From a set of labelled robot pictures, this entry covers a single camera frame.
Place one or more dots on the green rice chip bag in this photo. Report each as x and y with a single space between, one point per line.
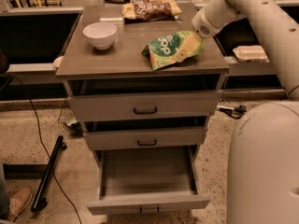
162 51

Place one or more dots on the brown chip bag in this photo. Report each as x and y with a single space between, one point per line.
150 10

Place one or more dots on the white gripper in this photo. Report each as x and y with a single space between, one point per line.
202 25

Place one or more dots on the white bowl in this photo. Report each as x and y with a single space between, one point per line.
101 35

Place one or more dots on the black stand leg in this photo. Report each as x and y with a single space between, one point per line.
40 201

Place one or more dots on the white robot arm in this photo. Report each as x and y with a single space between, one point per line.
263 163

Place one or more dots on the wire mesh basket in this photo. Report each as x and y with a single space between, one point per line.
68 120

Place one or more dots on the top drawer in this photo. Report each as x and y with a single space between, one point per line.
145 97

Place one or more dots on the middle drawer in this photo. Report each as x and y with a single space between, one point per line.
140 133

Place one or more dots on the black tool on floor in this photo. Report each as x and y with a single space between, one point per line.
232 112

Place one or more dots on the brown shoe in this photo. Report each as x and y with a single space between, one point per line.
18 202

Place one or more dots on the drawer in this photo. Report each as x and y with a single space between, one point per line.
140 133
145 97
147 181

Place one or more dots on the bottom drawer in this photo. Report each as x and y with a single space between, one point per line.
147 181

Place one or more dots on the grey drawer cabinet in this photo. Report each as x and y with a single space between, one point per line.
124 58

